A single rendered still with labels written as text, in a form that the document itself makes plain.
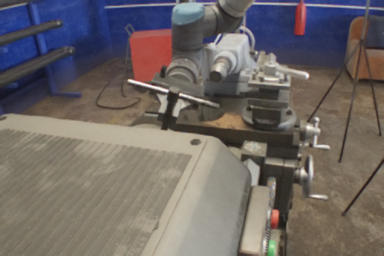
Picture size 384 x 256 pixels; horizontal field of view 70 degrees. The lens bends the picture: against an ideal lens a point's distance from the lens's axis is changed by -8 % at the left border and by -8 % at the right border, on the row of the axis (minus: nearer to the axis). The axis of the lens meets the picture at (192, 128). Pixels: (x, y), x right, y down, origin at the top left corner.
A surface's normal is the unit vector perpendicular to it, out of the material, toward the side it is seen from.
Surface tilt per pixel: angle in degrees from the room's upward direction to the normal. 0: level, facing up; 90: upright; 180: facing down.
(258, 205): 0
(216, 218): 45
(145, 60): 90
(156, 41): 90
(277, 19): 90
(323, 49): 90
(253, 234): 0
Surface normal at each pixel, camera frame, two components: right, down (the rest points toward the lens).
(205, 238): 0.64, -0.55
